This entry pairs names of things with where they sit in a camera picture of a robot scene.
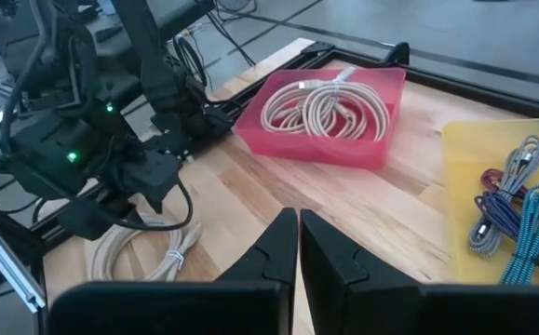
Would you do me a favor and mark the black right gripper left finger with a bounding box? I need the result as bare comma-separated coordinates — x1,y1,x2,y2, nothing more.
47,208,298,335

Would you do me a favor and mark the beige usb cable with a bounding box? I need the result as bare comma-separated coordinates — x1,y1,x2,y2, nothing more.
259,78,340,139
268,67,358,136
89,212,204,283
296,81,391,143

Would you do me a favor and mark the teal braided USB cable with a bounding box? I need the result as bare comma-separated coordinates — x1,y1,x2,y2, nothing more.
499,184,539,286

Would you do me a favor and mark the maroon braided USB cable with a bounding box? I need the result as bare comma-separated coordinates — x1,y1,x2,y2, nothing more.
480,167,539,236

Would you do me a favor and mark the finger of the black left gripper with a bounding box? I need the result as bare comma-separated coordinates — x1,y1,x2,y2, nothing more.
147,197,168,216

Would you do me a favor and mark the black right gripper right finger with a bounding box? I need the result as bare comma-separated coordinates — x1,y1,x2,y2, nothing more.
299,208,539,335

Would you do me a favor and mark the grey braided USB cable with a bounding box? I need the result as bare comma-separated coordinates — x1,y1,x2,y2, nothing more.
466,134,539,259

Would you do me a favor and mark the black floor cable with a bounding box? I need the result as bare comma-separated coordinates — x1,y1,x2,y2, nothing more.
170,0,259,92

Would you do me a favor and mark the yellow translucent plastic bin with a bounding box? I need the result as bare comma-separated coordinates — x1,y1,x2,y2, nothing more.
440,116,539,286

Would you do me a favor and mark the red translucent plastic bin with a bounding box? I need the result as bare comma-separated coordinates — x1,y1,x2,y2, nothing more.
234,67,408,171

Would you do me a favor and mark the blue braided USB cable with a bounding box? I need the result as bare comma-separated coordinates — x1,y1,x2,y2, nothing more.
473,190,539,286

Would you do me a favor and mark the black bar bracket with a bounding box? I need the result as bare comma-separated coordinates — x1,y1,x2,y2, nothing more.
383,41,412,66

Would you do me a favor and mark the silver aluminium profile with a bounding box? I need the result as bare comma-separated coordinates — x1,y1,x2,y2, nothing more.
0,223,47,314

